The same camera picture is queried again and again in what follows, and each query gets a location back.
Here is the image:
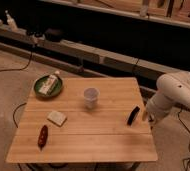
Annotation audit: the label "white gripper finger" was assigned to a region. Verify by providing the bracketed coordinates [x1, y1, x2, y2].
[142, 110, 148, 121]

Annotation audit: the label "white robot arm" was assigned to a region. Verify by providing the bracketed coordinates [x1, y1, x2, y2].
[142, 71, 190, 123]

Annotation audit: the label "clear plastic cup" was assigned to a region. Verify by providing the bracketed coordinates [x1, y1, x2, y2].
[84, 87, 99, 109]

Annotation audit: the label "white sponge block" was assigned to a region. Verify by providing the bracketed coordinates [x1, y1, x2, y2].
[47, 111, 67, 126]

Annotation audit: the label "green round plate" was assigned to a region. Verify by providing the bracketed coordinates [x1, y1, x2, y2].
[33, 74, 63, 99]

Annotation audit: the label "dark red pocket knife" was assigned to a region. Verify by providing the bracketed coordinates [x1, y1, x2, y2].
[38, 125, 48, 149]

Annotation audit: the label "black device on ledge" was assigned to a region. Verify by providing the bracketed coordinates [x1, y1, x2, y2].
[44, 28, 64, 42]

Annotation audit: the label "white bottle on ledge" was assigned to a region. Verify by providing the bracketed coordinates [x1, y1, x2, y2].
[5, 11, 18, 31]

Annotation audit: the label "black cable by table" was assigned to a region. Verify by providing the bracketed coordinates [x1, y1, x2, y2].
[12, 101, 28, 129]

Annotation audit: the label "black floor cable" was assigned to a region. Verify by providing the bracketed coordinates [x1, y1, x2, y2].
[0, 44, 36, 76]

